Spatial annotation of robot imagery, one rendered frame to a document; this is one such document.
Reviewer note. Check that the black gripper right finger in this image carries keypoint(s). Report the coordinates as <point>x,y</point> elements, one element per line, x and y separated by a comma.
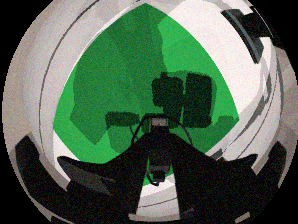
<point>198,176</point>

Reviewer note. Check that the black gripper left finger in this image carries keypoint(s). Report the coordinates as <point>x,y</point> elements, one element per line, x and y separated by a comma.
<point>121,177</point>

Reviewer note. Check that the green circuit board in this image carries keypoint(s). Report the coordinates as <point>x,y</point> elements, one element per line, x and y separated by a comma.
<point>143,64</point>

